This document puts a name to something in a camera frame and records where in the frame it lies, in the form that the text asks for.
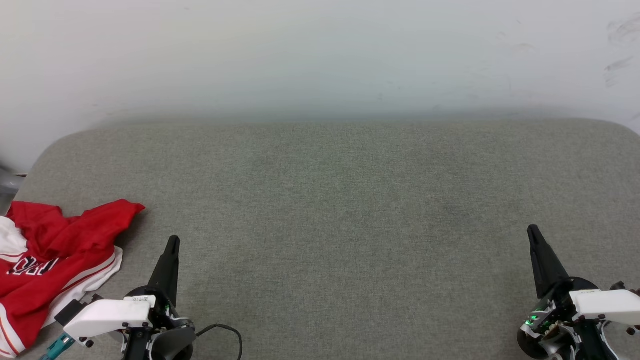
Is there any grey fabric sofa cushion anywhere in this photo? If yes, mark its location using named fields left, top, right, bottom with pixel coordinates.
left=0, top=117, right=640, bottom=360

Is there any red white basketball jersey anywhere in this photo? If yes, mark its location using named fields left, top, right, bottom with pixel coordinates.
left=0, top=199, right=146, bottom=358

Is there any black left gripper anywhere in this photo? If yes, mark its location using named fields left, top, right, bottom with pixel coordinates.
left=122, top=235, right=197, bottom=360

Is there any teal left camera connector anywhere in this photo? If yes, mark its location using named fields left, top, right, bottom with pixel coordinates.
left=40, top=334, right=77, bottom=360

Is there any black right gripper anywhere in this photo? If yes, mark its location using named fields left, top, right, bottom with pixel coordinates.
left=517, top=224, right=608, bottom=360

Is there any grey rounded object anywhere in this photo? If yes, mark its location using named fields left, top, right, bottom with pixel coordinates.
left=0, top=167, right=27, bottom=197

